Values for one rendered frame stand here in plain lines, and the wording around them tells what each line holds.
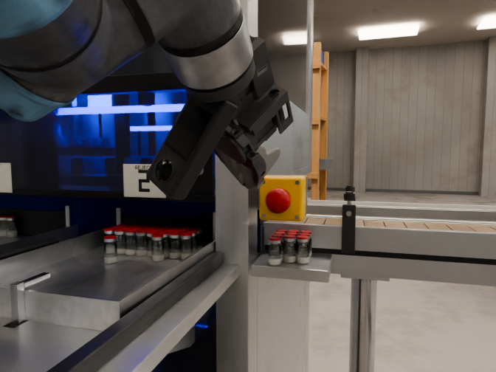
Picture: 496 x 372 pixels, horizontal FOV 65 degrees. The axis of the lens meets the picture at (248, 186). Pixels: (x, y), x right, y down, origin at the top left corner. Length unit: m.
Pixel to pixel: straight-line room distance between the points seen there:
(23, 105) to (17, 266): 0.44
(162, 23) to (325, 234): 0.55
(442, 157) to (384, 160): 1.37
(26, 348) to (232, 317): 0.36
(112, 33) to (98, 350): 0.26
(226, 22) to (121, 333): 0.30
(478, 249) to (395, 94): 10.17
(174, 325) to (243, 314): 0.26
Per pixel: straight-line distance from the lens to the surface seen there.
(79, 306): 0.48
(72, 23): 0.20
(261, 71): 0.41
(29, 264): 0.72
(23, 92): 0.28
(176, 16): 0.30
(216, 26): 0.32
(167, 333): 0.45
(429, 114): 10.89
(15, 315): 0.53
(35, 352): 0.46
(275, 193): 0.61
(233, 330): 0.73
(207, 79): 0.34
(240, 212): 0.66
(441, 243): 0.77
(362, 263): 0.77
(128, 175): 0.74
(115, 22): 0.28
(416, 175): 10.84
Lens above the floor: 1.07
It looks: 5 degrees down
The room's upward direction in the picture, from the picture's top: straight up
